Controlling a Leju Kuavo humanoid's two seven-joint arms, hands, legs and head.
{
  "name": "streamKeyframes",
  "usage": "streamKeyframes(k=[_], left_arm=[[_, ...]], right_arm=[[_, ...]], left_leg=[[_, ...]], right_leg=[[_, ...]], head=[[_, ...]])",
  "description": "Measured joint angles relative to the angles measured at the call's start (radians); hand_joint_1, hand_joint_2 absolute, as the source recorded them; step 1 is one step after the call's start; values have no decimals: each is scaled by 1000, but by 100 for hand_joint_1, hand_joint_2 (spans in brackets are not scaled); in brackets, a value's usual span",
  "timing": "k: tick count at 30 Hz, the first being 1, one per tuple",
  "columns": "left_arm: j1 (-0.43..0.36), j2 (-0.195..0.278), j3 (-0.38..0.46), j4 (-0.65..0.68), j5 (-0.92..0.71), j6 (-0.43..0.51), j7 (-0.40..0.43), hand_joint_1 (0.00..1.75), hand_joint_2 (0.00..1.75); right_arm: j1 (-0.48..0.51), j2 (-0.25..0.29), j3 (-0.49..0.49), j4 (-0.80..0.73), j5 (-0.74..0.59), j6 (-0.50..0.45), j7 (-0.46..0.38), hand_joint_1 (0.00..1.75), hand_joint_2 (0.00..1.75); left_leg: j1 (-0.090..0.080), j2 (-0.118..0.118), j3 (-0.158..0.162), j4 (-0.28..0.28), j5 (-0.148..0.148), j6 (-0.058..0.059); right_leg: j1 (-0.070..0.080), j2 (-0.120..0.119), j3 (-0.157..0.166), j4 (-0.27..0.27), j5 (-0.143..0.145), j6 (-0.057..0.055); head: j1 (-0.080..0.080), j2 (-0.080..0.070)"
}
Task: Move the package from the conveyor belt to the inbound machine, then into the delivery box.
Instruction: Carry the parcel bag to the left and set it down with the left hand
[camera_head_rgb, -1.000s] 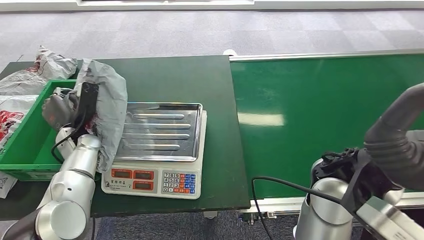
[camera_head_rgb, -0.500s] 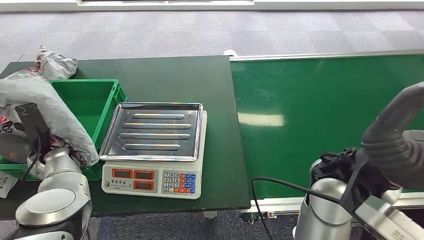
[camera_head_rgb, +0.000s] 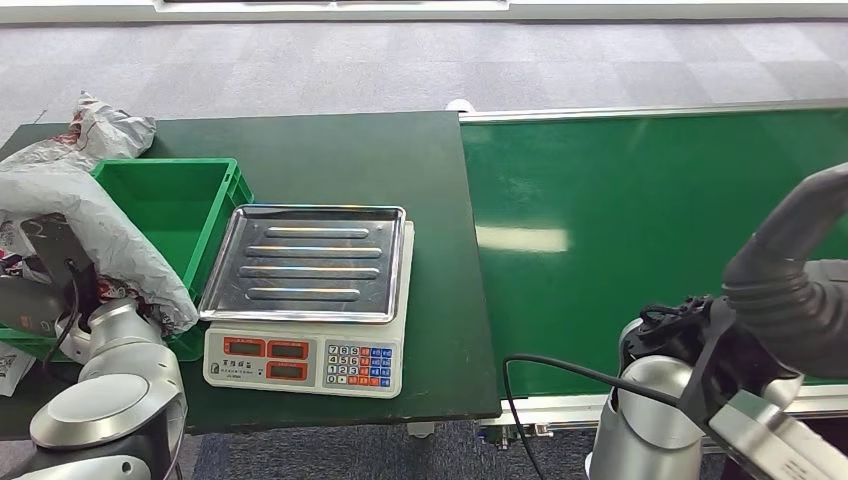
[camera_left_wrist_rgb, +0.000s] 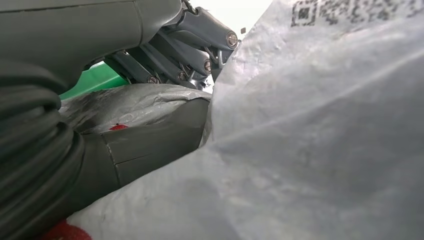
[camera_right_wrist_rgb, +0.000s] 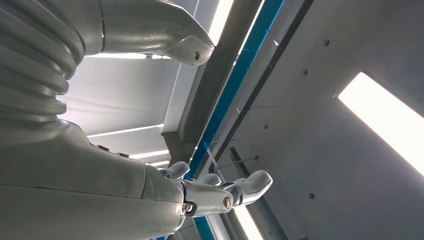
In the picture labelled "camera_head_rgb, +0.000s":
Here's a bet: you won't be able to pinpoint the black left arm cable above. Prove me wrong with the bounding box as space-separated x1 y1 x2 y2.
42 260 85 370

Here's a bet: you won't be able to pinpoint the black left wrist camera bracket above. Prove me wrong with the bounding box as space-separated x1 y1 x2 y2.
18 213 95 313

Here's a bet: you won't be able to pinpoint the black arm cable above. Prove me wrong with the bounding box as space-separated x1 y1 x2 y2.
42 260 85 370
501 353 684 480

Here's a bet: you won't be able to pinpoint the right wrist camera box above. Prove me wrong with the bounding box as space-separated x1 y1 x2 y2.
707 389 848 480

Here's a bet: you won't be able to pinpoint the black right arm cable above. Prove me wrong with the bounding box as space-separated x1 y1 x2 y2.
501 353 684 480

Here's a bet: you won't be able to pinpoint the crumpled white courier bag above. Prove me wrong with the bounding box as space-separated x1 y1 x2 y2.
0 90 159 175

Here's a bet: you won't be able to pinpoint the white electronic scale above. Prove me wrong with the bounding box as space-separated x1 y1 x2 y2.
201 220 417 401

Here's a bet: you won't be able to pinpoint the black right wrist camera bracket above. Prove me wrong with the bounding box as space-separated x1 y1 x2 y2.
675 298 738 427

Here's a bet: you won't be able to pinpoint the green conveyor belt aluminium frame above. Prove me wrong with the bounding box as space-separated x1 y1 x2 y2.
458 99 848 431

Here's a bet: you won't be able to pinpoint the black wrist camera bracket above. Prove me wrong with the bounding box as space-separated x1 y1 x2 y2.
675 298 738 427
18 213 95 313

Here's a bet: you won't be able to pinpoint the green plastic crate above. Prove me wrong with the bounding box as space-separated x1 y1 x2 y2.
0 156 256 364

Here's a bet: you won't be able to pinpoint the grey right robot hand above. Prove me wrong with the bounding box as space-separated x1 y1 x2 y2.
751 161 848 268

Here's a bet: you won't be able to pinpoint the white bag with QR code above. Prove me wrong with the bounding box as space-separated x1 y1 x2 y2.
0 343 38 399

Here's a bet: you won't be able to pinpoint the white courier bag black lettering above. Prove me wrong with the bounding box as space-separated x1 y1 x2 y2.
0 156 201 337

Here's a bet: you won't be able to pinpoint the steel scale tray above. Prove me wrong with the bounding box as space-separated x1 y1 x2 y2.
197 203 408 325

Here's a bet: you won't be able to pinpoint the metal conveyor support bracket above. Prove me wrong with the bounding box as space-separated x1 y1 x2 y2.
478 422 556 453

